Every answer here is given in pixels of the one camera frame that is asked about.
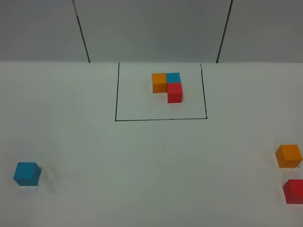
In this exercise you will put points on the red template cube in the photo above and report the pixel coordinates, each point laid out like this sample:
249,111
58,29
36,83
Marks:
175,92

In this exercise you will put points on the orange template cube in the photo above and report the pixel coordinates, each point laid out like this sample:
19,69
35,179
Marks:
159,83

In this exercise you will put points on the blue template cube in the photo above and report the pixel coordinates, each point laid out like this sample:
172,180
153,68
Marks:
173,77

